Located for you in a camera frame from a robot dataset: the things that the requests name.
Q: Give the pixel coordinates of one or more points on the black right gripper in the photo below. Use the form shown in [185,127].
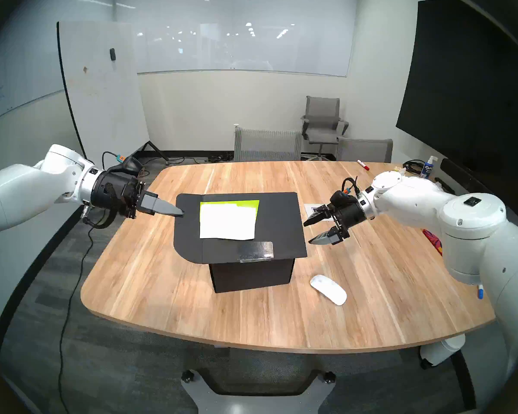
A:
[347,214]

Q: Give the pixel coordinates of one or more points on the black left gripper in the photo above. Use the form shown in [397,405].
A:
[112,195]

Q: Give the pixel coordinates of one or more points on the black cardboard box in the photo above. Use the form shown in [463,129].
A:
[285,227]

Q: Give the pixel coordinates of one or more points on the white computer mouse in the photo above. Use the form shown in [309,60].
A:
[328,290]

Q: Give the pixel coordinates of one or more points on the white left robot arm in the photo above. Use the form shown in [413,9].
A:
[26,189]

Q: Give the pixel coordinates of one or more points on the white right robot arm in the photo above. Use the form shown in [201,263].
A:
[457,219]

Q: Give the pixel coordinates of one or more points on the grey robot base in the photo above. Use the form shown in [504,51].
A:
[259,405]

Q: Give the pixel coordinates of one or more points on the colourful red tissue box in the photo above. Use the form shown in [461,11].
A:
[434,243]

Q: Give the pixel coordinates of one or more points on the grey table power outlet plate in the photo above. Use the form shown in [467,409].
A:
[313,209]

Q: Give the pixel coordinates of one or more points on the clear tape strip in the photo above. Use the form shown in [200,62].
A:
[257,251]

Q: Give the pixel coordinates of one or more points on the red whiteboard marker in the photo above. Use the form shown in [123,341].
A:
[363,165]

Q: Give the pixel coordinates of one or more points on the pale yellow sticky note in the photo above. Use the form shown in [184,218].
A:
[247,225]

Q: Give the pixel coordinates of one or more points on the grey ribbed mesh chair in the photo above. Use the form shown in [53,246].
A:
[267,145]

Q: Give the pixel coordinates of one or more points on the grey office chair with armrests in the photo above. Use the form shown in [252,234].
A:
[323,115]

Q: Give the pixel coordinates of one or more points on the whiteboard cleaner spray bottle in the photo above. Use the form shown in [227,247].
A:
[427,169]

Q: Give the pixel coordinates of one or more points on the mobile whiteboard on stand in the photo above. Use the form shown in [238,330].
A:
[103,102]

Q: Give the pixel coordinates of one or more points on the black video sound bar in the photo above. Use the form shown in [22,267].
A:
[466,176]

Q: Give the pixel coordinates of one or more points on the blue marker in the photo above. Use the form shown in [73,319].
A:
[480,293]

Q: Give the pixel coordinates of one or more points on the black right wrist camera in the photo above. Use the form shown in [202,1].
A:
[341,197]

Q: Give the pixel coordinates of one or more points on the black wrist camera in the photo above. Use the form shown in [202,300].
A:
[129,165]
[341,197]

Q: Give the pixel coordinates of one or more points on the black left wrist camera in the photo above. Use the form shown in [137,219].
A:
[129,165]

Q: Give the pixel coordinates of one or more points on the glass wall board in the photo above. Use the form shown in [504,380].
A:
[250,46]

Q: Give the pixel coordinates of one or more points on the wall whiteboard with writing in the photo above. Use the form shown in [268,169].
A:
[13,94]

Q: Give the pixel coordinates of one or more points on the large black wall screen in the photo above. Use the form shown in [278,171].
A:
[466,85]

